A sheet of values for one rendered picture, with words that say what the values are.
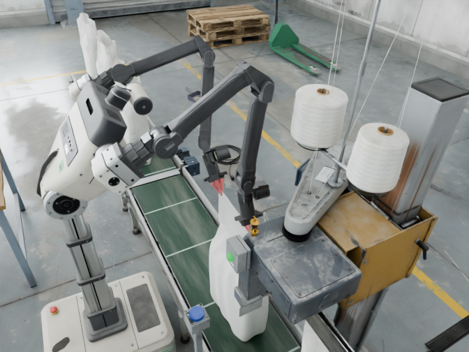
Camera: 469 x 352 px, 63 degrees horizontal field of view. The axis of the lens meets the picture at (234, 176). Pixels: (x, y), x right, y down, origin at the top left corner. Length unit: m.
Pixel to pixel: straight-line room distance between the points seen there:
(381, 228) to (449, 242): 2.19
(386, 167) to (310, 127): 0.28
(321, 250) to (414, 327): 1.71
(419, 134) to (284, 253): 0.52
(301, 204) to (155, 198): 1.75
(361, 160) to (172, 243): 1.64
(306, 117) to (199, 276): 1.36
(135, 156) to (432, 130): 0.87
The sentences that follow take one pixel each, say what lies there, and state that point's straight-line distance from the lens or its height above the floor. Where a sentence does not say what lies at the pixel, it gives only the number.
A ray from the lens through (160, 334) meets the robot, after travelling 2.25.
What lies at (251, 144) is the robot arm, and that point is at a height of 1.45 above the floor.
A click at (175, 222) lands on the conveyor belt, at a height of 0.38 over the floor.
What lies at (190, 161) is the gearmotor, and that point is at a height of 0.39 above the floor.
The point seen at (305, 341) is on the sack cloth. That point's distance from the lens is 1.49.
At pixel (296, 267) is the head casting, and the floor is 1.34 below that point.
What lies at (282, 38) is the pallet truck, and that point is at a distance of 6.69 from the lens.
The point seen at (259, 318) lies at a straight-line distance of 1.91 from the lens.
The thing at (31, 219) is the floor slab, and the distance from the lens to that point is 3.50.
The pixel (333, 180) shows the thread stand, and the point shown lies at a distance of 1.29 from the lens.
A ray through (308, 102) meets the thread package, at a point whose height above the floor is 1.68.
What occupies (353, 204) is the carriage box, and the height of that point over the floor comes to 1.33.
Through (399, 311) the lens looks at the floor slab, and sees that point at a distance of 2.86.
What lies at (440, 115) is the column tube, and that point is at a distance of 1.19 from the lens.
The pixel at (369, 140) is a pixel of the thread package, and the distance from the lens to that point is 1.04.
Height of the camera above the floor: 2.20
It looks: 38 degrees down
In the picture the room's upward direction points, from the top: 2 degrees clockwise
